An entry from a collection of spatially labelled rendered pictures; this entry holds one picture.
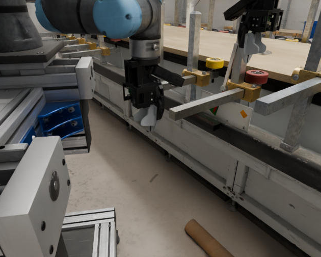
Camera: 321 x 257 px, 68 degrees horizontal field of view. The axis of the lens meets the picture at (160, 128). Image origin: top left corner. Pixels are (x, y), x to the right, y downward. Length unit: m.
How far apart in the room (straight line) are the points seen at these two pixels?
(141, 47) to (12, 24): 0.32
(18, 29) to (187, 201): 1.31
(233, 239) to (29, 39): 1.31
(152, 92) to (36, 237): 0.44
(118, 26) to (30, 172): 0.28
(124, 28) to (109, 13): 0.03
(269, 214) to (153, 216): 0.65
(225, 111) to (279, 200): 0.58
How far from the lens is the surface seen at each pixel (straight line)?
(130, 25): 0.45
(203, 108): 0.79
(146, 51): 0.57
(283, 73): 1.06
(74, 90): 0.70
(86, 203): 1.67
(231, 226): 1.55
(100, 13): 0.47
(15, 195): 0.27
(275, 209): 1.43
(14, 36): 0.71
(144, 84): 0.60
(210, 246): 1.35
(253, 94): 0.93
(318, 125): 1.10
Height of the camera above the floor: 1.15
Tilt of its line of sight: 29 degrees down
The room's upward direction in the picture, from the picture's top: straight up
